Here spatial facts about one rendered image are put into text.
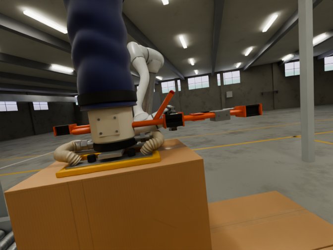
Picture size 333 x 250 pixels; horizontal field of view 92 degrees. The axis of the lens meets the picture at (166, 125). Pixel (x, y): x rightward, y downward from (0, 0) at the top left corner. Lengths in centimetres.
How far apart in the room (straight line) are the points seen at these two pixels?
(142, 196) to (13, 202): 37
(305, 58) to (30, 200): 350
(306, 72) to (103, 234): 333
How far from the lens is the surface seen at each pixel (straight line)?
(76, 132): 71
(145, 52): 131
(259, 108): 82
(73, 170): 62
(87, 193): 59
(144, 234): 65
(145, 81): 113
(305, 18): 360
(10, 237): 135
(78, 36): 67
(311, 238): 101
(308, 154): 356
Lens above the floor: 114
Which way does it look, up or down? 6 degrees down
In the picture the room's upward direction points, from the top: 6 degrees counter-clockwise
